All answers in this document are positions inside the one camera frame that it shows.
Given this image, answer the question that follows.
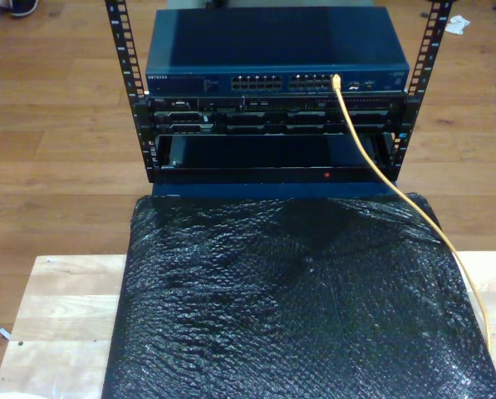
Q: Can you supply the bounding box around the black bubble wrap mat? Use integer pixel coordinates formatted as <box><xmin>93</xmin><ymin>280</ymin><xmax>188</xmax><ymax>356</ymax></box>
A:
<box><xmin>101</xmin><ymin>193</ymin><xmax>496</xmax><ymax>399</ymax></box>

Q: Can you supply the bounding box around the blue network switch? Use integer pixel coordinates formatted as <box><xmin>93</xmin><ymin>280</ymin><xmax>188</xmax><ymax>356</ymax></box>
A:
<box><xmin>145</xmin><ymin>7</ymin><xmax>410</xmax><ymax>97</ymax></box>

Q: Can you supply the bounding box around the black rack frame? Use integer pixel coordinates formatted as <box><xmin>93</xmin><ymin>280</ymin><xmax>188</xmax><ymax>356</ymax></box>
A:
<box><xmin>104</xmin><ymin>0</ymin><xmax>454</xmax><ymax>184</ymax></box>

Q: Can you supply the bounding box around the blue base panel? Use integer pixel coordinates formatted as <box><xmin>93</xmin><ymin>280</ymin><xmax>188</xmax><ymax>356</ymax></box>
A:
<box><xmin>150</xmin><ymin>180</ymin><xmax>400</xmax><ymax>200</ymax></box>

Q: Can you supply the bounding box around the white crumpled paper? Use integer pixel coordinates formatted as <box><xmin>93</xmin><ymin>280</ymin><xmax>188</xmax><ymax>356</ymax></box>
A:
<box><xmin>444</xmin><ymin>14</ymin><xmax>472</xmax><ymax>37</ymax></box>

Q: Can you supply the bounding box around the black rack server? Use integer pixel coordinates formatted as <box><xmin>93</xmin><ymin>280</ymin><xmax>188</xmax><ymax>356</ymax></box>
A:
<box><xmin>147</xmin><ymin>96</ymin><xmax>406</xmax><ymax>136</ymax></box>

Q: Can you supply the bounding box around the yellow network cable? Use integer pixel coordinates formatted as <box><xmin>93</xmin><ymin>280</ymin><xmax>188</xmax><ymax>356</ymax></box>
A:
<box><xmin>331</xmin><ymin>73</ymin><xmax>493</xmax><ymax>352</ymax></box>

